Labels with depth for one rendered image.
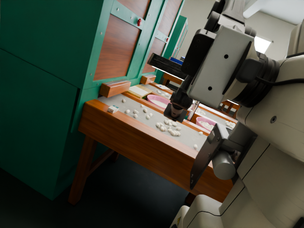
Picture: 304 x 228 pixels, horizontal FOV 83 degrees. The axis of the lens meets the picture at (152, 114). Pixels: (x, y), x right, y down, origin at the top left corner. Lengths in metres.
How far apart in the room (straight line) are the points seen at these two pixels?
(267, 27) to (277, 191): 6.24
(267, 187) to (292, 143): 0.10
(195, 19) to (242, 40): 5.89
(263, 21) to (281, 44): 0.84
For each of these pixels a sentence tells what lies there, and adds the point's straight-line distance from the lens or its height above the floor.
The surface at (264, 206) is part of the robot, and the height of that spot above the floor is 1.03.
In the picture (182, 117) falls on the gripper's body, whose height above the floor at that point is 0.91.
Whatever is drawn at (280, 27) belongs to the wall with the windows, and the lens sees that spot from 6.57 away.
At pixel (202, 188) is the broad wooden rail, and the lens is 0.95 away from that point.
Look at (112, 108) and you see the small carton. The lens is 0.94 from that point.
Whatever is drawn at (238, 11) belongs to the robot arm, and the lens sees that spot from 0.54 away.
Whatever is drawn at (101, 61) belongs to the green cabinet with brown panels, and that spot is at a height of 0.98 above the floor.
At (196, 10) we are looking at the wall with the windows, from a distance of 6.22.
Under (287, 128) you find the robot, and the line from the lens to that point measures 0.25.
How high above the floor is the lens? 1.17
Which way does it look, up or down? 21 degrees down
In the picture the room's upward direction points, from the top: 23 degrees clockwise
